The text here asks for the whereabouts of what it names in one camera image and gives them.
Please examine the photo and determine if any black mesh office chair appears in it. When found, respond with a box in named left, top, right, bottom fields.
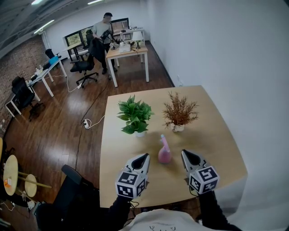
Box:
left=35, top=164, right=103, bottom=231

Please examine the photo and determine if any person's right forearm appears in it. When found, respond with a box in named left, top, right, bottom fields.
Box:
left=198, top=190, right=243, bottom=231

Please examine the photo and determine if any dark framed window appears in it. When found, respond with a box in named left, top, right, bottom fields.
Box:
left=63, top=17, right=130, bottom=49

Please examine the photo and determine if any small white side desk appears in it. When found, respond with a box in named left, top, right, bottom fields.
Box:
left=4, top=92, right=22, bottom=118

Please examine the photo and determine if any long white desk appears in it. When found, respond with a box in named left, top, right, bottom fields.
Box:
left=25, top=57, right=68, bottom=98

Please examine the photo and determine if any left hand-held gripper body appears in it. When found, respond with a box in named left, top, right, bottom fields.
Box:
left=115, top=167, right=149, bottom=199

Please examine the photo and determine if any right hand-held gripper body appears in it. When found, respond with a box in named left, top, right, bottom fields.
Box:
left=186, top=166, right=220, bottom=195

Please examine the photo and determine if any white power cable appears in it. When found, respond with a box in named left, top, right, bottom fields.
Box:
left=87, top=115, right=106, bottom=129

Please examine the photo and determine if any person's white shirt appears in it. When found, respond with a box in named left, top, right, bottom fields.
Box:
left=119, top=208, right=228, bottom=231

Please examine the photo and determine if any white shade table lamp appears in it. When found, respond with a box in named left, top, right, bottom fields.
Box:
left=131, top=30, right=144, bottom=50

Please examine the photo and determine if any green leafy potted plant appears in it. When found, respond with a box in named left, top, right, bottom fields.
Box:
left=117, top=94, right=155, bottom=138

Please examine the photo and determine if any black office chair with jacket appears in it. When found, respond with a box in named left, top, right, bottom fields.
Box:
left=70, top=37, right=107, bottom=89

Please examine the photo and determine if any wooden desk with white legs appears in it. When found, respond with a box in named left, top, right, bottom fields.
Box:
left=105, top=43, right=150, bottom=88

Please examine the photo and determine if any round wooden table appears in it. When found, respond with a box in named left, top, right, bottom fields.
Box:
left=3, top=154, right=19, bottom=197

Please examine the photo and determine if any white box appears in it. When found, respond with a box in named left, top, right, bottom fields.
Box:
left=118, top=43, right=132, bottom=54

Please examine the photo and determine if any pink spray bottle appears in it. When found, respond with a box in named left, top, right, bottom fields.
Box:
left=157, top=134, right=172, bottom=164

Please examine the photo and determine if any black high-back office chair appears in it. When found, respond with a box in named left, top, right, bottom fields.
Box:
left=11, top=76, right=45, bottom=121

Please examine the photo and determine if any person's left forearm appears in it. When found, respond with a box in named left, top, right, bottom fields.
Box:
left=107, top=195, right=133, bottom=231

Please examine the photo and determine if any brown dry potted plant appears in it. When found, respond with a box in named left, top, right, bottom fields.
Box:
left=162, top=91, right=200, bottom=133

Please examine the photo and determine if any long black floor cable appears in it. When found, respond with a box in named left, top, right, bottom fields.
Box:
left=74, top=77, right=112, bottom=171

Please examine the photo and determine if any round wooden stool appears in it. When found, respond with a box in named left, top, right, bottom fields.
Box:
left=17, top=171, right=52, bottom=198

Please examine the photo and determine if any thin white floor cable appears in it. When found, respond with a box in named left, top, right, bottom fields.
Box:
left=50, top=74, right=81, bottom=93

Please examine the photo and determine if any light wooden table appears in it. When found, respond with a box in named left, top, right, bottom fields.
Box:
left=99, top=85, right=248, bottom=208

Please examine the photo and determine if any white desk by window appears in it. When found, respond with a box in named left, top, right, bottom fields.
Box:
left=115, top=28, right=145, bottom=43

